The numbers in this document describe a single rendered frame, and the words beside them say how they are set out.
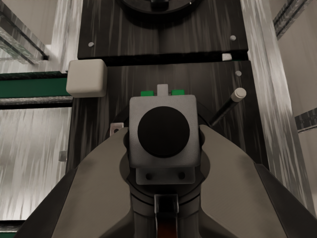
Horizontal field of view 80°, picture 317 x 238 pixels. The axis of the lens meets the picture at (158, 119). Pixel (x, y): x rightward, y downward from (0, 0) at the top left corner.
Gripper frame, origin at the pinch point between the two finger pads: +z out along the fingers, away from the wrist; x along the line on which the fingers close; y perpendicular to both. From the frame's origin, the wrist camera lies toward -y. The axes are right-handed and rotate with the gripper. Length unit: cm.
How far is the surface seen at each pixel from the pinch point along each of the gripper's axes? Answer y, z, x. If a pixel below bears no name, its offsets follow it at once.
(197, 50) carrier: -2.5, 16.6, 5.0
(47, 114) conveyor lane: 6.0, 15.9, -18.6
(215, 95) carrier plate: 2.4, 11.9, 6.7
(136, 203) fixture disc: 9.9, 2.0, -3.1
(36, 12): -9.0, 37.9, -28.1
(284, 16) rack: -6.0, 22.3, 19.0
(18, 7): -10, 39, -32
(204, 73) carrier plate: 0.1, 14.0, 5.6
